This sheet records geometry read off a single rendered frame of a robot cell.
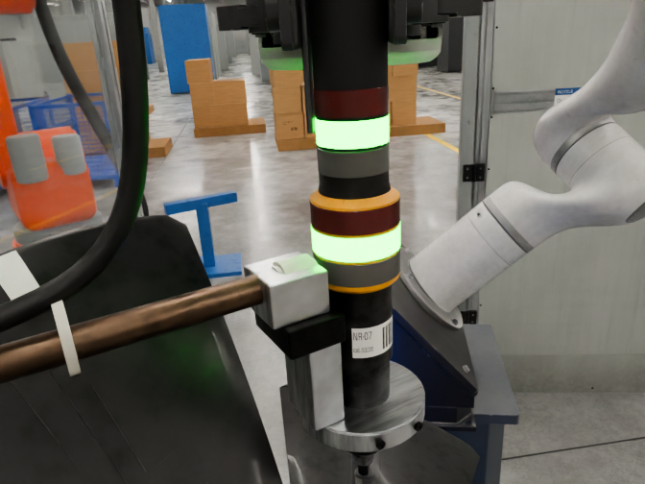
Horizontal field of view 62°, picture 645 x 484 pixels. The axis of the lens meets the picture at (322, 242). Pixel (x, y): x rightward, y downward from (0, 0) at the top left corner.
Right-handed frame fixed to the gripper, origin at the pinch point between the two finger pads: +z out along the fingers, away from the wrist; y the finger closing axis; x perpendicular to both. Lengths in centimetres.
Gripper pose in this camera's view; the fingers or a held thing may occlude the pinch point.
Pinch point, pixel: (343, 7)
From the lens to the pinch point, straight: 25.2
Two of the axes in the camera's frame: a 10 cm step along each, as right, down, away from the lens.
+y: -10.0, 0.3, 0.9
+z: -0.7, 3.6, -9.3
